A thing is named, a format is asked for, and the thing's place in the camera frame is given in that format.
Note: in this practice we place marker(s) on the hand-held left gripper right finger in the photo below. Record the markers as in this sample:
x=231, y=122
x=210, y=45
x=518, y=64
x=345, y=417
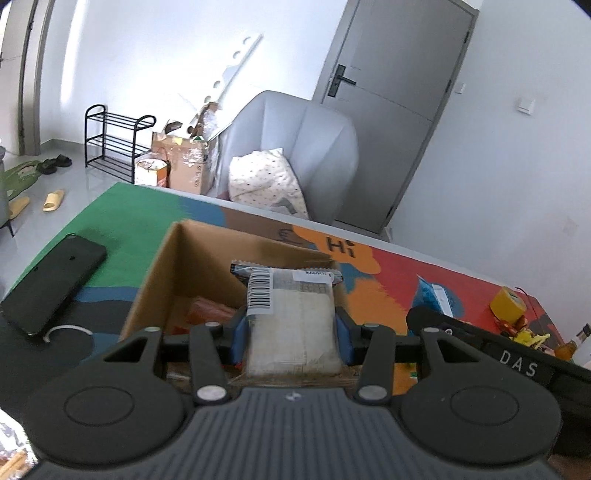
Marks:
x=342, y=337

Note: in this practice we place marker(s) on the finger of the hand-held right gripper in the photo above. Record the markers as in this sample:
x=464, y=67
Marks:
x=425, y=316

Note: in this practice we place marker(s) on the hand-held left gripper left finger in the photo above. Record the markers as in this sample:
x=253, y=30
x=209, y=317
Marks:
x=239, y=339

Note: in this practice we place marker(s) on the small translucent red snack packet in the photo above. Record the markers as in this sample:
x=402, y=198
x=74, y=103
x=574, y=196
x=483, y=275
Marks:
x=207, y=310

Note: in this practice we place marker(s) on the white rectangular snack packet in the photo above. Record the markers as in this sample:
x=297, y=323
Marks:
x=291, y=332

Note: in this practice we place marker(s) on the brown cardboard box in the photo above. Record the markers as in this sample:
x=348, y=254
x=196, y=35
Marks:
x=194, y=258

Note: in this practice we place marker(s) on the blue snack packet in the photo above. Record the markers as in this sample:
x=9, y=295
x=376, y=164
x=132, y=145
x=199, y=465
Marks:
x=436, y=297

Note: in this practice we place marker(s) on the yellow plastic toy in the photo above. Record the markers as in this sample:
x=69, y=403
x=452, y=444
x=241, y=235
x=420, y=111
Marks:
x=526, y=333

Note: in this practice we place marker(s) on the yellow tape roll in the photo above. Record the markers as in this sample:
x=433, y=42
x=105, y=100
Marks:
x=508, y=303

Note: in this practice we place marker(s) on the brown glass bottle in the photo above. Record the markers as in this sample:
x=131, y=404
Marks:
x=575, y=344

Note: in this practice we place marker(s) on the dotted white pillow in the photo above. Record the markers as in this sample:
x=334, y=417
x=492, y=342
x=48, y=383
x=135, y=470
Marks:
x=263, y=180

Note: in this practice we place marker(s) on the brown cardboard boxes on floor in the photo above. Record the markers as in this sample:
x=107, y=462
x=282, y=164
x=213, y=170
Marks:
x=182, y=161

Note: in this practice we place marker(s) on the white orange paper bag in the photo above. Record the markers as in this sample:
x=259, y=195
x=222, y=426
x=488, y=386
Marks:
x=150, y=173

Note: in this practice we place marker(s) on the black smartphone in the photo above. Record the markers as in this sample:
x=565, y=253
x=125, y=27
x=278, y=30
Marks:
x=55, y=281

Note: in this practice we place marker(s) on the clear plastic wrap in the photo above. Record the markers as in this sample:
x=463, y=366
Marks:
x=214, y=138

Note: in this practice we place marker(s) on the grey door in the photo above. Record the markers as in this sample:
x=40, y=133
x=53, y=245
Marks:
x=392, y=115

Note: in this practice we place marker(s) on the grey armchair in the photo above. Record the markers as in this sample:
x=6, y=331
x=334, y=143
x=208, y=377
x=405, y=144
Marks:
x=295, y=138

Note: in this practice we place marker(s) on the yellow slipper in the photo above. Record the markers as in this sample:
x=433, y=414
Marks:
x=18, y=207
x=54, y=200

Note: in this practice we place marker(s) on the black shoe rack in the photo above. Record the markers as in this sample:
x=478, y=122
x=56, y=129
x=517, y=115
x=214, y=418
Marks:
x=115, y=138

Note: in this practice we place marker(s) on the crumpled plastic bag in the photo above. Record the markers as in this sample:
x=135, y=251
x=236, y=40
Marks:
x=16, y=443

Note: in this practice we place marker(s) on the dark slippers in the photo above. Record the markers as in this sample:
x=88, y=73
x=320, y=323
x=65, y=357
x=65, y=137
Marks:
x=53, y=165

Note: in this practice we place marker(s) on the green floor mat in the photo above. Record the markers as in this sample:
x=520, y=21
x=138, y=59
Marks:
x=18, y=177

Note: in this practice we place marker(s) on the white board with holes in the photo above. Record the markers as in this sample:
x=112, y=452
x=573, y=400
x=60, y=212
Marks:
x=235, y=64

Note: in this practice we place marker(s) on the white light switch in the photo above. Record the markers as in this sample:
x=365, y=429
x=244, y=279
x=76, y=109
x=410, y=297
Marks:
x=525, y=105

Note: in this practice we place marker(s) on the grey side doorway frame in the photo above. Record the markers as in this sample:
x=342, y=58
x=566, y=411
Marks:
x=34, y=78

